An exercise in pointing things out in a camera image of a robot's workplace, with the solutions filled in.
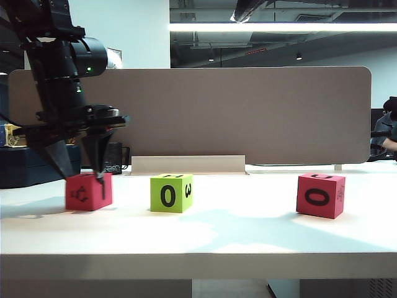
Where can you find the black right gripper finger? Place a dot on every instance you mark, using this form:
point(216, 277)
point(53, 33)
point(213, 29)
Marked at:
point(248, 10)

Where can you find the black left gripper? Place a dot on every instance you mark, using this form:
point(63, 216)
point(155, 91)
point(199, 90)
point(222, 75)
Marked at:
point(68, 124)

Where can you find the red foam block T 4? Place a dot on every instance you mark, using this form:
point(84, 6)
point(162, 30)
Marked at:
point(83, 194)

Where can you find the green foam block 0 3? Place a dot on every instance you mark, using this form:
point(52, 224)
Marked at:
point(169, 194)

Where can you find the red foam block O U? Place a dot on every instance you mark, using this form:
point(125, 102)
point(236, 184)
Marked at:
point(318, 197)

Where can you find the black glass mug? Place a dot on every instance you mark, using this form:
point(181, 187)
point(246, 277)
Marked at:
point(116, 158)

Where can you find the dark blue plastic case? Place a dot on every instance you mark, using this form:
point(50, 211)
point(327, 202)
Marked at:
point(21, 169)

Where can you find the black ceiling spot lamp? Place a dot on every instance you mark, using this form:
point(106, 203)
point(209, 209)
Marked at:
point(299, 56)

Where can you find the blue lidded toy box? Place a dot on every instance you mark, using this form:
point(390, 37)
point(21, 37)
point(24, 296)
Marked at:
point(9, 138)

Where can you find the brown desk divider panel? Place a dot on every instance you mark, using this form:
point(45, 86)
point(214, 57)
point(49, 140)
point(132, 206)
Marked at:
point(217, 115)

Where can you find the person in dark clothing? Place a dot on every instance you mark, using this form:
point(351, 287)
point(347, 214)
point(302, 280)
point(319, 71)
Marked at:
point(386, 130)

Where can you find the grey perforated cabinet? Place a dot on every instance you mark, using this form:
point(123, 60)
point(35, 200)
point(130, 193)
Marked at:
point(347, 288)

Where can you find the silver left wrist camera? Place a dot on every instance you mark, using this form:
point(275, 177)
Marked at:
point(110, 112)

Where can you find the silver wall plate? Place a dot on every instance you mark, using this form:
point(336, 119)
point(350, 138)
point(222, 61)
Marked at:
point(115, 59)

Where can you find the white divider foot bracket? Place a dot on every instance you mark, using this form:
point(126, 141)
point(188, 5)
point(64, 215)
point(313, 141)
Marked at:
point(337, 168)

